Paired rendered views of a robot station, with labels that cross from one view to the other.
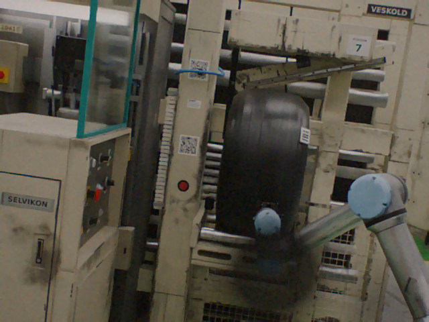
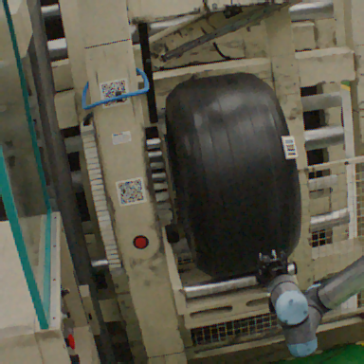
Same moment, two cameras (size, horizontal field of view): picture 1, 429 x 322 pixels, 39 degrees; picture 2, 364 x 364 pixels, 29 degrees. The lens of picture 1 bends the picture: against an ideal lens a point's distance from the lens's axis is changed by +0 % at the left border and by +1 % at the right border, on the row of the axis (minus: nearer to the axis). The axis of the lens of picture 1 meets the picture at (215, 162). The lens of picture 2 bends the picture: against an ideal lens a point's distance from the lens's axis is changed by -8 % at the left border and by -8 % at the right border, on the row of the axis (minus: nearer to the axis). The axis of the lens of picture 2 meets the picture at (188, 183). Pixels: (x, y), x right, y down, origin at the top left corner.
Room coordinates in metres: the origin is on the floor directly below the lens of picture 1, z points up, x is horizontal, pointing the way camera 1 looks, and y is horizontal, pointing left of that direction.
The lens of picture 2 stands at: (0.39, 0.20, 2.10)
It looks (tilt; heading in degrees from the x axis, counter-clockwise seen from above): 25 degrees down; 353
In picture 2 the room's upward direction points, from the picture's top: 9 degrees counter-clockwise
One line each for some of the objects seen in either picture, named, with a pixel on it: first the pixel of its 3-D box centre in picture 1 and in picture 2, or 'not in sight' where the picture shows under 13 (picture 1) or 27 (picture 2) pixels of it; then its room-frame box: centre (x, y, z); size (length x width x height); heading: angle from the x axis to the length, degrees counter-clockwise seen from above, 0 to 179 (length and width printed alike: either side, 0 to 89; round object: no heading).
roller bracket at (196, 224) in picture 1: (199, 223); (172, 269); (2.38, 0.03, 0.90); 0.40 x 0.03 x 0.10; 177
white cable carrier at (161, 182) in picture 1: (167, 148); (102, 201); (2.34, 0.19, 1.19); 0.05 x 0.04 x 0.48; 177
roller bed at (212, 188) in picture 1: (202, 173); (139, 177); (2.76, 0.05, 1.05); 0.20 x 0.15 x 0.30; 87
